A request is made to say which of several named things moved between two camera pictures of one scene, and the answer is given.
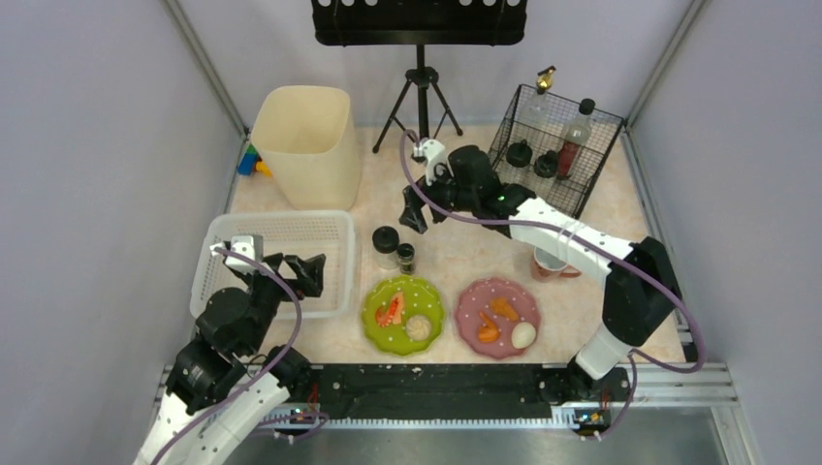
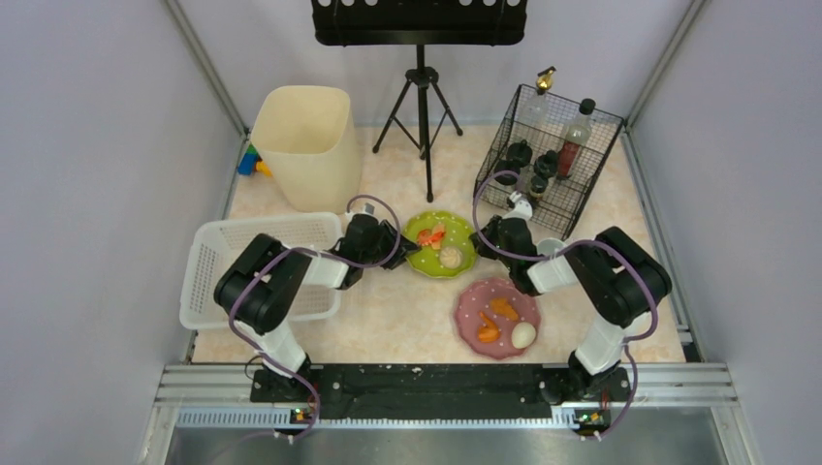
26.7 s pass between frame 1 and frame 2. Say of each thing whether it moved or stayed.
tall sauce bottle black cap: stayed
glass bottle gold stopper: stayed
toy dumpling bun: moved
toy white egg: stayed
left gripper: moved
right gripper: moved
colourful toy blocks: stayed
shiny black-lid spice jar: stayed
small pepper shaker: moved
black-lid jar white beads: moved
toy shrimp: moved
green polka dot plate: moved
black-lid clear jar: stayed
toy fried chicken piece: stayed
